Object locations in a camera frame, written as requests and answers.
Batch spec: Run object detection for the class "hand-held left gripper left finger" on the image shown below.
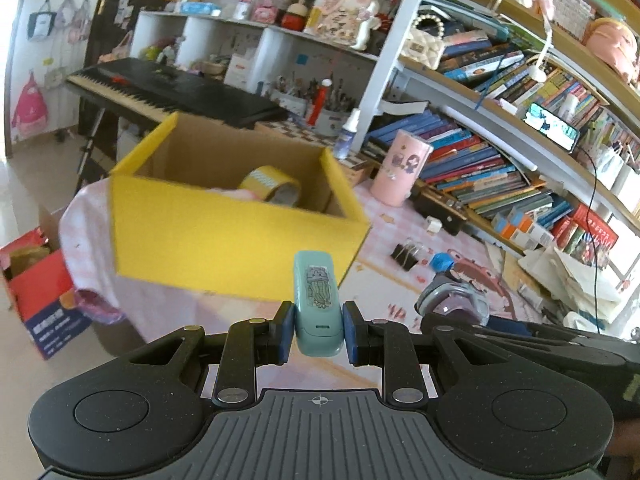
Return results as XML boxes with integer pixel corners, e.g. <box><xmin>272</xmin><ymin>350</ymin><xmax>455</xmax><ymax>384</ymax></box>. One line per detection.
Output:
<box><xmin>125</xmin><ymin>301</ymin><xmax>296</xmax><ymax>409</ymax></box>

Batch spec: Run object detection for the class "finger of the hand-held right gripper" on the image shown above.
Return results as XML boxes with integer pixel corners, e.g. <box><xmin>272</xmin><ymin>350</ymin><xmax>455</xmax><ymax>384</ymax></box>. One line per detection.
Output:
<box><xmin>487</xmin><ymin>316</ymin><xmax>626</xmax><ymax>361</ymax></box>

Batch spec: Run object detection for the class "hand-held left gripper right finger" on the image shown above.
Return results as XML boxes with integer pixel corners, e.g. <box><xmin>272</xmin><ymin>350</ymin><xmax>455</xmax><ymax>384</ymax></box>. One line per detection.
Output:
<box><xmin>342</xmin><ymin>301</ymin><xmax>506</xmax><ymax>407</ymax></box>

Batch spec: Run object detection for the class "teal stapler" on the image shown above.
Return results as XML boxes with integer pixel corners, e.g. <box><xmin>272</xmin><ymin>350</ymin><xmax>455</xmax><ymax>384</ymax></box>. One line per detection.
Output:
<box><xmin>292</xmin><ymin>251</ymin><xmax>347</xmax><ymax>358</ymax></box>

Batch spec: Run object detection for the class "black binder clip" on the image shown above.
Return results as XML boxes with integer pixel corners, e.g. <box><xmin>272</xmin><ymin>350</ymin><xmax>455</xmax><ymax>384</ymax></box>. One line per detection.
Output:
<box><xmin>391</xmin><ymin>240</ymin><xmax>427</xmax><ymax>270</ymax></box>

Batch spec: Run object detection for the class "grey blue correction tape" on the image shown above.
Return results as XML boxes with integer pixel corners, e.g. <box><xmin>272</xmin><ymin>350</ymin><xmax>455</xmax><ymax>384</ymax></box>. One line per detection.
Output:
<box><xmin>416</xmin><ymin>280</ymin><xmax>492</xmax><ymax>325</ymax></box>

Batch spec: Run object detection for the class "yellow cardboard box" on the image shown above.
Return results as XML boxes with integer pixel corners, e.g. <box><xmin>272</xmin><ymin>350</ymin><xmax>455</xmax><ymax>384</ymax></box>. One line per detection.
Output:
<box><xmin>109</xmin><ymin>110</ymin><xmax>372</xmax><ymax>306</ymax></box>

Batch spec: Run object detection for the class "yellow tape roll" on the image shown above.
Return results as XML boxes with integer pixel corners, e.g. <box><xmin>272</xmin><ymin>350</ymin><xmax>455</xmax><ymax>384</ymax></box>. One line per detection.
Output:
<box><xmin>237</xmin><ymin>165</ymin><xmax>302</xmax><ymax>208</ymax></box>

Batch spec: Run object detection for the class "desktop with pink printed cloth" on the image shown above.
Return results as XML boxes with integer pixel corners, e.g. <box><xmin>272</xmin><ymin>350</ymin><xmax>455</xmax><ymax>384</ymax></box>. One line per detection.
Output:
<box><xmin>59</xmin><ymin>157</ymin><xmax>576</xmax><ymax>361</ymax></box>

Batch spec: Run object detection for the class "stack of papers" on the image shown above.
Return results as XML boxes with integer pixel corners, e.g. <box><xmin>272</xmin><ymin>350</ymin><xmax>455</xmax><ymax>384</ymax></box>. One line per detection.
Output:
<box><xmin>520</xmin><ymin>245</ymin><xmax>631</xmax><ymax>321</ymax></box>

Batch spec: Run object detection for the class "orange white box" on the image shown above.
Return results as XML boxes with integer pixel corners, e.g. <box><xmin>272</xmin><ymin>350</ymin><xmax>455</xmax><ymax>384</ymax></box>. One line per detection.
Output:
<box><xmin>492</xmin><ymin>207</ymin><xmax>533</xmax><ymax>241</ymax></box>
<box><xmin>520</xmin><ymin>217</ymin><xmax>553</xmax><ymax>252</ymax></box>

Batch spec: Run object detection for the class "red gift box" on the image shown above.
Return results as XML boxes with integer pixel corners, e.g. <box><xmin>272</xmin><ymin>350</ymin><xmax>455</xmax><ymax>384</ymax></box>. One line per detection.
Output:
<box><xmin>565</xmin><ymin>205</ymin><xmax>621</xmax><ymax>271</ymax></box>

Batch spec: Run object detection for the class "black wooden box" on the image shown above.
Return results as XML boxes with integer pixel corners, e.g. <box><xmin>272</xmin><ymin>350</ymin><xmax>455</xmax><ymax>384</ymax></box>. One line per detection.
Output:
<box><xmin>412</xmin><ymin>182</ymin><xmax>471</xmax><ymax>236</ymax></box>

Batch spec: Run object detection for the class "pink cylindrical container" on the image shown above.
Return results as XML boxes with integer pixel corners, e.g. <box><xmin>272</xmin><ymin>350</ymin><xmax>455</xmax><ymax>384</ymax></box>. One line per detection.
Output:
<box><xmin>370</xmin><ymin>129</ymin><xmax>435</xmax><ymax>207</ymax></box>

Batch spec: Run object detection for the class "purple plastic bag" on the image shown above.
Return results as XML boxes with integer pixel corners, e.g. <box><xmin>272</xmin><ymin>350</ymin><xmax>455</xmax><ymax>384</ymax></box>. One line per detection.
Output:
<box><xmin>75</xmin><ymin>287</ymin><xmax>126</xmax><ymax>326</ymax></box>

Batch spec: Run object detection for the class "row of books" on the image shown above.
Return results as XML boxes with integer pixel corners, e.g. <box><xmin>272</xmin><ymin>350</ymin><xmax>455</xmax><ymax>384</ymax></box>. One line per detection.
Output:
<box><xmin>362</xmin><ymin>110</ymin><xmax>576</xmax><ymax>226</ymax></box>

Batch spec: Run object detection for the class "clear spray bottle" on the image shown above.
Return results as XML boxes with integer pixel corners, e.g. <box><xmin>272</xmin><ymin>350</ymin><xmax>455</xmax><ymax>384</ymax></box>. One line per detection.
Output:
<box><xmin>334</xmin><ymin>107</ymin><xmax>362</xmax><ymax>160</ymax></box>

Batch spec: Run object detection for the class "wooden chessboard box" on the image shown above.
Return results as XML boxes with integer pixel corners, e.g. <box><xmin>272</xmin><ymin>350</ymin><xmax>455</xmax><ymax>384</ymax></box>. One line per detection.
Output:
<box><xmin>255</xmin><ymin>119</ymin><xmax>375</xmax><ymax>187</ymax></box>

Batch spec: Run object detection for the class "smartphone with lit screen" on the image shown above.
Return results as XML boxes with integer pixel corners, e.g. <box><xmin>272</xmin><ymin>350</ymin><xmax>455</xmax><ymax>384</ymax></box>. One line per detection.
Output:
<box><xmin>522</xmin><ymin>101</ymin><xmax>582</xmax><ymax>154</ymax></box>

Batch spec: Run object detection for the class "pen holder with pens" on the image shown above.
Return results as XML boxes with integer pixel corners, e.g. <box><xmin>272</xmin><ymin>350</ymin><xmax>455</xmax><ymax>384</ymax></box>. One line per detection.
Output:
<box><xmin>272</xmin><ymin>75</ymin><xmax>351</xmax><ymax>138</ymax></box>

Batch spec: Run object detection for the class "red white bottle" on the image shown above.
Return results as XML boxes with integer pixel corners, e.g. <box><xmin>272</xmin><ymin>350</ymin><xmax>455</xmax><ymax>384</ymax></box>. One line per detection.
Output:
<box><xmin>306</xmin><ymin>78</ymin><xmax>333</xmax><ymax>128</ymax></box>

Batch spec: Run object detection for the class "red cardboard box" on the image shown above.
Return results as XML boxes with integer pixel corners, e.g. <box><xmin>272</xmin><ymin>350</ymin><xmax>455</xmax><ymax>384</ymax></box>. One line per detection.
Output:
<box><xmin>0</xmin><ymin>227</ymin><xmax>93</xmax><ymax>361</ymax></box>

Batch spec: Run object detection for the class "black electric piano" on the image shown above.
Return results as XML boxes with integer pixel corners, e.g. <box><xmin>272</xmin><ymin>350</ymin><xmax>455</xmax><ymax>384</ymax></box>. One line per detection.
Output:
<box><xmin>65</xmin><ymin>57</ymin><xmax>290</xmax><ymax>128</ymax></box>

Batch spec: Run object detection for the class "white desk bookshelf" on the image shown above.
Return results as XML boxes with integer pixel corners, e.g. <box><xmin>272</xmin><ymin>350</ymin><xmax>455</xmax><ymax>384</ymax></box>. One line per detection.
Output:
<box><xmin>357</xmin><ymin>0</ymin><xmax>640</xmax><ymax>281</ymax></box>

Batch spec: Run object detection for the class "pink plush head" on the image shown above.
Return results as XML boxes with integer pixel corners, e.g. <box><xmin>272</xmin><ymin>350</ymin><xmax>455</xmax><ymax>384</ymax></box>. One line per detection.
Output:
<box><xmin>582</xmin><ymin>17</ymin><xmax>638</xmax><ymax>83</ymax></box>

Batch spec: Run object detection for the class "white quilted handbag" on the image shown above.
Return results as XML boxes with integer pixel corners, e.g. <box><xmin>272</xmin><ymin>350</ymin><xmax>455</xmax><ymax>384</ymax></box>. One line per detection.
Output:
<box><xmin>402</xmin><ymin>15</ymin><xmax>446</xmax><ymax>71</ymax></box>

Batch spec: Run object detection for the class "white storage shelf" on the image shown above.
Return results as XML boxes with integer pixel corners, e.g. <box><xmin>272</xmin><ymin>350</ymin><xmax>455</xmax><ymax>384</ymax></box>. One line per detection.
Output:
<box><xmin>132</xmin><ymin>10</ymin><xmax>381</xmax><ymax>126</ymax></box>

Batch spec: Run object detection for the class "floral fabric bag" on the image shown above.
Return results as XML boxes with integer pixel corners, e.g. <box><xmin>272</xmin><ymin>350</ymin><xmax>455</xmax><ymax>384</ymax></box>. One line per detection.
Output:
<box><xmin>312</xmin><ymin>0</ymin><xmax>381</xmax><ymax>51</ymax></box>

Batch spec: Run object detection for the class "red round doll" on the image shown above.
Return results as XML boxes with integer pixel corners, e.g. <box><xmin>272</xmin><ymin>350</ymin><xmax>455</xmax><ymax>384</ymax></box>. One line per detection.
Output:
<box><xmin>281</xmin><ymin>0</ymin><xmax>308</xmax><ymax>33</ymax></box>

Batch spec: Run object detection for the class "pink toy figure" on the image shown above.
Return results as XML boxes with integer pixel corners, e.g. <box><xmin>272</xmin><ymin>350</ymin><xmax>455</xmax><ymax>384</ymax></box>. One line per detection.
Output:
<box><xmin>251</xmin><ymin>0</ymin><xmax>281</xmax><ymax>25</ymax></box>

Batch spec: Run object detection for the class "blue tissue pack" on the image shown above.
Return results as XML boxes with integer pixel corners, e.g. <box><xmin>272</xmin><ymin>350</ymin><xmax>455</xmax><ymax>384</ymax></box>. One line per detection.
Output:
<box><xmin>180</xmin><ymin>1</ymin><xmax>222</xmax><ymax>17</ymax></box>

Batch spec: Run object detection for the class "pink backpack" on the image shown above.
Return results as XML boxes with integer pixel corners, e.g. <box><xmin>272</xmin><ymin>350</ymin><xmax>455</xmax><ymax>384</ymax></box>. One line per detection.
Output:
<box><xmin>10</xmin><ymin>70</ymin><xmax>48</xmax><ymax>141</ymax></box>

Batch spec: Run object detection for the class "dark door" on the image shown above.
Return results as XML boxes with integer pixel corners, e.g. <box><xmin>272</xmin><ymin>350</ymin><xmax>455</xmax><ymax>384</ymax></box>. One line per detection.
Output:
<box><xmin>85</xmin><ymin>0</ymin><xmax>201</xmax><ymax>66</ymax></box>

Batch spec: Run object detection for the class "black cable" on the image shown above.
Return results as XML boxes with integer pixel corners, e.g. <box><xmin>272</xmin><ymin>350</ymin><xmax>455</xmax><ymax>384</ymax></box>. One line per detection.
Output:
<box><xmin>575</xmin><ymin>145</ymin><xmax>608</xmax><ymax>333</ymax></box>

